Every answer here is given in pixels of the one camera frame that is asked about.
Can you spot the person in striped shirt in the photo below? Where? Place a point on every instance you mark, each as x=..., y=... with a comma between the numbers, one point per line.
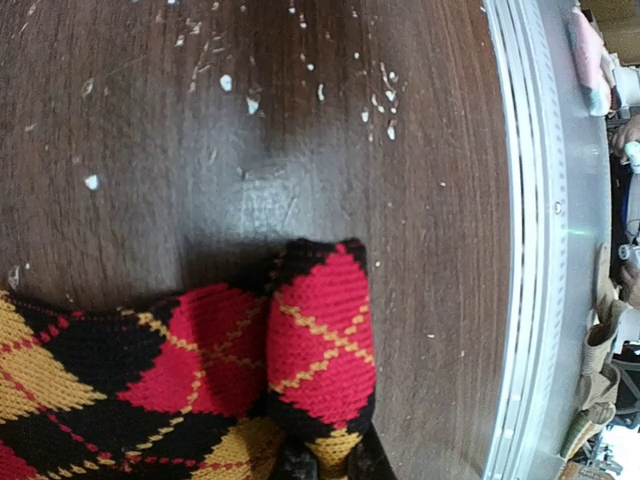
x=623, y=273

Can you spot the pink pastel sock on floor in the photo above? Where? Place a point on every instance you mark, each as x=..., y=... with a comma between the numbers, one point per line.
x=594, y=66

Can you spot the black argyle sock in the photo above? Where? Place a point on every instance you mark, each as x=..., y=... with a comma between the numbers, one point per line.
x=271, y=375

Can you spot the front aluminium rail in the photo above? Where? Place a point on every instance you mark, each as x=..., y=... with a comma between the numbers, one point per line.
x=559, y=217

